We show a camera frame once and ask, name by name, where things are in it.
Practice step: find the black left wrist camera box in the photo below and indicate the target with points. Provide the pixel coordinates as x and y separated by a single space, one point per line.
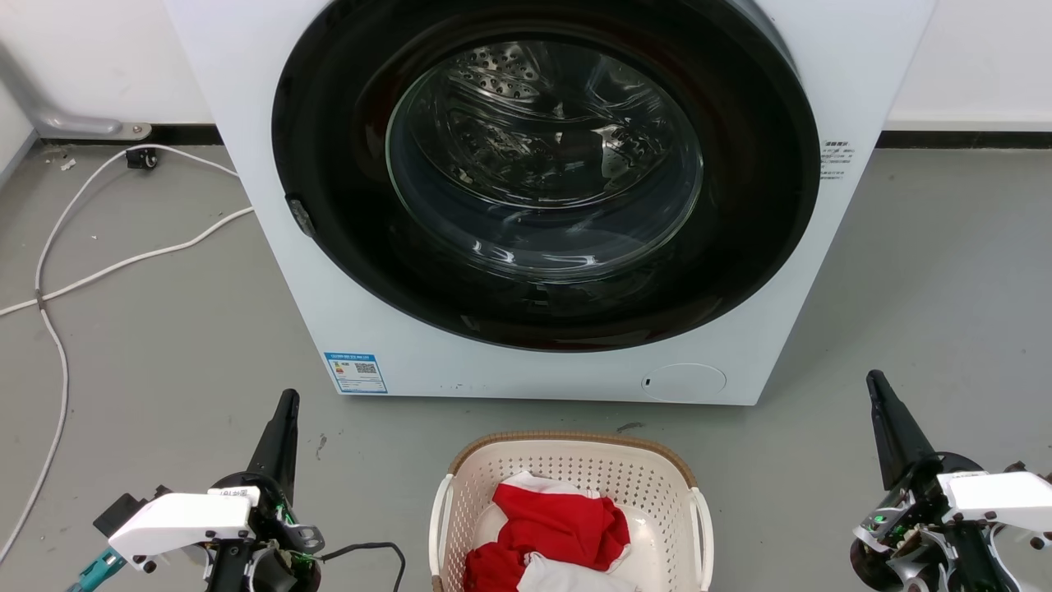
123 510

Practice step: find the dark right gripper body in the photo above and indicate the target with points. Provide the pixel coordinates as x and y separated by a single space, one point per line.
912 534

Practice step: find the white cloth garment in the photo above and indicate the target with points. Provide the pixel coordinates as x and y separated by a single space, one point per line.
567 577

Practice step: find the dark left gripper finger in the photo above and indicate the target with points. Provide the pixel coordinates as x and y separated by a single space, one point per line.
289 460
267 452

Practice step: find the black round washer door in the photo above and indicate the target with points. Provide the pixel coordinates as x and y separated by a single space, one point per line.
345 148

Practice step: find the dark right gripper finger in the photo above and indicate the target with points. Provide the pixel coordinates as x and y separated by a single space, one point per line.
888 444
911 444

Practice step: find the white right wrist cover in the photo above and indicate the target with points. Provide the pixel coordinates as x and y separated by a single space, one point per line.
1003 493

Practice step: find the teal plastic connector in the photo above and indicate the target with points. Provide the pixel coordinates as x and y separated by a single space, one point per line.
97 571

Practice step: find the white front-load washing machine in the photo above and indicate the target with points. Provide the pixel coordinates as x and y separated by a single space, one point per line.
386 362

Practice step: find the blue energy label sticker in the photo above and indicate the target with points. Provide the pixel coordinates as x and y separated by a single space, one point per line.
356 372

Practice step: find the white left wrist cover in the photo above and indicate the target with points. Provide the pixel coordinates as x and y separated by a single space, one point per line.
181 520

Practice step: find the round white filter cover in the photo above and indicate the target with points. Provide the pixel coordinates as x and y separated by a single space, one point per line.
684 383

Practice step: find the grey wall pipe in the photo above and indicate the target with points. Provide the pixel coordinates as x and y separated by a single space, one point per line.
57 115

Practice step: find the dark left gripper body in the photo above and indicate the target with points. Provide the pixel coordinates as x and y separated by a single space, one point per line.
283 543

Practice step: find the white wrist cover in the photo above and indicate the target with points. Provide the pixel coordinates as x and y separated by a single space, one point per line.
1003 493
181 520

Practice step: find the red cloth garment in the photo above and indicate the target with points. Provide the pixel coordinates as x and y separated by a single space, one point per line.
567 522

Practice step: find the cream plastic laundry basket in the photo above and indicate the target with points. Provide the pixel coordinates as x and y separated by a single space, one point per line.
575 464

